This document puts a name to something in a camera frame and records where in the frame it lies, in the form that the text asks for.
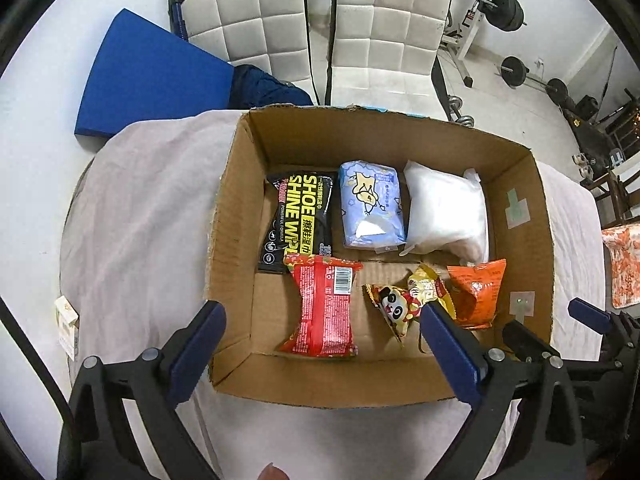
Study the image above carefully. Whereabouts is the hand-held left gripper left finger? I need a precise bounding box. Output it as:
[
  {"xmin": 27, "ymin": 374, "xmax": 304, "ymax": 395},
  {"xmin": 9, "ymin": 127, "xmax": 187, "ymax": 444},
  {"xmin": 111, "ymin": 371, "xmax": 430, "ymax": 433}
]
[{"xmin": 56, "ymin": 300, "xmax": 227, "ymax": 480}]

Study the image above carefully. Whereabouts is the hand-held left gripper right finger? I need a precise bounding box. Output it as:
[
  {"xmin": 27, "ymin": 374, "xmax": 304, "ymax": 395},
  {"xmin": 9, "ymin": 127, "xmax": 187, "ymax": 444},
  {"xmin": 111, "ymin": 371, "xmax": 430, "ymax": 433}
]
[{"xmin": 420, "ymin": 297, "xmax": 586, "ymax": 480}]

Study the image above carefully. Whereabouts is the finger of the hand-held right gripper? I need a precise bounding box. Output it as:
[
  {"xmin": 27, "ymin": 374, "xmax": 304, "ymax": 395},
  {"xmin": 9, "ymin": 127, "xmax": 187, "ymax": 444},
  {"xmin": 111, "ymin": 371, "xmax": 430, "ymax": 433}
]
[
  {"xmin": 501, "ymin": 320, "xmax": 562, "ymax": 364},
  {"xmin": 568, "ymin": 297, "xmax": 626, "ymax": 342}
]

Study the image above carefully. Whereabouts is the orange snack packet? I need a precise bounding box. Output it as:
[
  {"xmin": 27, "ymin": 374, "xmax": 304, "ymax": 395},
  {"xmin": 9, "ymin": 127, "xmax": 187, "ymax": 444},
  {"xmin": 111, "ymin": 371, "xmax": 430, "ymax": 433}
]
[{"xmin": 445, "ymin": 259, "xmax": 507, "ymax": 330}]

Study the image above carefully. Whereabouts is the yellow cartoon snack packet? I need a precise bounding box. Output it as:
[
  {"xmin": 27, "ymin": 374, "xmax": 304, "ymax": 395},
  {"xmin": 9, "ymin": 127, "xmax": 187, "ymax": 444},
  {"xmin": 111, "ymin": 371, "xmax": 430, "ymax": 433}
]
[{"xmin": 365, "ymin": 264, "xmax": 457, "ymax": 346}]

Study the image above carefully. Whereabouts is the red snack packet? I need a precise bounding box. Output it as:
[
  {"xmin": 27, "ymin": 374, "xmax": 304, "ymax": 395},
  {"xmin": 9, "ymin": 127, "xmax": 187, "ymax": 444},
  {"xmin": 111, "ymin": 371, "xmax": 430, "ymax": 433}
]
[{"xmin": 275, "ymin": 254, "xmax": 363, "ymax": 358}]

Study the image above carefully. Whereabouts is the white plastic bag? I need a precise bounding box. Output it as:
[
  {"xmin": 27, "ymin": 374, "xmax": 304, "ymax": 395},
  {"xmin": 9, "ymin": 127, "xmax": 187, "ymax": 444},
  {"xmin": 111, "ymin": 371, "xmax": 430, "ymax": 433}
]
[{"xmin": 400, "ymin": 160, "xmax": 490, "ymax": 265}]

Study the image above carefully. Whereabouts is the cardboard box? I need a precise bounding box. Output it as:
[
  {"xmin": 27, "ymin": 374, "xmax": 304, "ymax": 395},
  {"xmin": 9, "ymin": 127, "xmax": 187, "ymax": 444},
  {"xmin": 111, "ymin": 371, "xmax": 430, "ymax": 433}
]
[{"xmin": 204, "ymin": 105, "xmax": 556, "ymax": 403}]

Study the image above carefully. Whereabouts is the black shoe wipes packet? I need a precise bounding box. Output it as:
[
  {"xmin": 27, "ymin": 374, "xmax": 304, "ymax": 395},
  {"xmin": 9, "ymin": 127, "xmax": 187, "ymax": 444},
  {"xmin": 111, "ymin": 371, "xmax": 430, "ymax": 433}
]
[{"xmin": 257, "ymin": 171, "xmax": 338, "ymax": 275}]

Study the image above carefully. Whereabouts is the blue tissue pack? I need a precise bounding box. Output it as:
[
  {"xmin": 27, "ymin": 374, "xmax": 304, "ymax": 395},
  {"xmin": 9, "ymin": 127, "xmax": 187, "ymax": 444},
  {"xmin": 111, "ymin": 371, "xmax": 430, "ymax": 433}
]
[{"xmin": 338, "ymin": 160, "xmax": 407, "ymax": 251}]

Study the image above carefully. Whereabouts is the orange patterned cloth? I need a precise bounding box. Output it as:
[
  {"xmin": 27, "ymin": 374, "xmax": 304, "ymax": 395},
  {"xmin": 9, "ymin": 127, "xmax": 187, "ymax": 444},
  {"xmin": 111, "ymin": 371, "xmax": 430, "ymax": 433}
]
[{"xmin": 601, "ymin": 227, "xmax": 640, "ymax": 310}]

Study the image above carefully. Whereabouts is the grey bed sheet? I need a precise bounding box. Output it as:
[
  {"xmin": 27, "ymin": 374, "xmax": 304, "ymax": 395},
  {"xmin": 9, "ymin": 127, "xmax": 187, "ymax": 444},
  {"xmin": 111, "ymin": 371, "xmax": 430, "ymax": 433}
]
[{"xmin": 59, "ymin": 109, "xmax": 613, "ymax": 480}]

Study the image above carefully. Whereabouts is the dark wooden chair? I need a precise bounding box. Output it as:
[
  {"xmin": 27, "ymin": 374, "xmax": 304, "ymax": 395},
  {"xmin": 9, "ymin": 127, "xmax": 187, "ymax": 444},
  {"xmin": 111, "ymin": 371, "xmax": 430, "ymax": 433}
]
[{"xmin": 585, "ymin": 160, "xmax": 640, "ymax": 231}]

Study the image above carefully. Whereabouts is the small white box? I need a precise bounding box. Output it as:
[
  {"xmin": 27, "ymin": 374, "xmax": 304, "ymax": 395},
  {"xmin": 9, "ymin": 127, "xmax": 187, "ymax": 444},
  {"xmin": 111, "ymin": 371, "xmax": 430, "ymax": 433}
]
[{"xmin": 54, "ymin": 296, "xmax": 81, "ymax": 361}]

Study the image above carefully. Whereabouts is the pair of white shoes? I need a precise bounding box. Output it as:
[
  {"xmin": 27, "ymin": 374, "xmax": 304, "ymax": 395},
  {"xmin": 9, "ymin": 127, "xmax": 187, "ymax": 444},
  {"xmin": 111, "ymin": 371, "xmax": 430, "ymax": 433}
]
[{"xmin": 572, "ymin": 152, "xmax": 595, "ymax": 181}]

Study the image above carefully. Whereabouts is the black speaker box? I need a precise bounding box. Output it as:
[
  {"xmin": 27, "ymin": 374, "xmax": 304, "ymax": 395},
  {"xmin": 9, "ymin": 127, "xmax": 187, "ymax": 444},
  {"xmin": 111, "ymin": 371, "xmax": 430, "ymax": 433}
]
[{"xmin": 575, "ymin": 95, "xmax": 598, "ymax": 122}]

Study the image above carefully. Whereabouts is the small floor barbell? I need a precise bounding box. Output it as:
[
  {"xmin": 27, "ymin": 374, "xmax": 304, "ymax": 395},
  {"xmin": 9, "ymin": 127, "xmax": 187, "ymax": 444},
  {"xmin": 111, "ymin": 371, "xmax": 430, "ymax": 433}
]
[{"xmin": 500, "ymin": 55, "xmax": 571, "ymax": 106}]

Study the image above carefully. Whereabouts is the dark blue cloth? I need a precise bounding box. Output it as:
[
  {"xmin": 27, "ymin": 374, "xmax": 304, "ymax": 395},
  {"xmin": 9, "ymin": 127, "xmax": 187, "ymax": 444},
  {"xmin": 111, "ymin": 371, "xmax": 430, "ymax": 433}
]
[{"xmin": 229, "ymin": 64, "xmax": 315, "ymax": 110}]

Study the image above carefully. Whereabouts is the blue foam mat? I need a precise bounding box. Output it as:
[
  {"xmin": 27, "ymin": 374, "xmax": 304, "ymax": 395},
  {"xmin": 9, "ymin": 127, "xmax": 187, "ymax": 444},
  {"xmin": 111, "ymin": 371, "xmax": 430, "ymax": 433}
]
[{"xmin": 74, "ymin": 8, "xmax": 236, "ymax": 155}]

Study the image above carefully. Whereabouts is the white quilted chair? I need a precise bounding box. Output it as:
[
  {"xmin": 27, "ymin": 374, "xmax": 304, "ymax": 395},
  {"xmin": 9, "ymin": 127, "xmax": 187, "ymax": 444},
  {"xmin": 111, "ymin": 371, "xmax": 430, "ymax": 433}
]
[
  {"xmin": 180, "ymin": 0, "xmax": 315, "ymax": 106},
  {"xmin": 325, "ymin": 0, "xmax": 455, "ymax": 121}
]

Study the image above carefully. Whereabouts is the black cable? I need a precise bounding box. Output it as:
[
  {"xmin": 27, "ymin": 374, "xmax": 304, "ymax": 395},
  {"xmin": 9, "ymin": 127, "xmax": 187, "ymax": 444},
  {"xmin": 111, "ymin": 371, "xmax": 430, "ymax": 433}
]
[{"xmin": 0, "ymin": 297, "xmax": 71, "ymax": 411}]

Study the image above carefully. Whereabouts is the blue folded frame black strap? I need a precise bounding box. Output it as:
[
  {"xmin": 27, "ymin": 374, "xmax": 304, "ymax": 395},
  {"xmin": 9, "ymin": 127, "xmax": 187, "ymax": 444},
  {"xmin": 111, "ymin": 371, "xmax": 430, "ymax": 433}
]
[{"xmin": 167, "ymin": 0, "xmax": 190, "ymax": 41}]

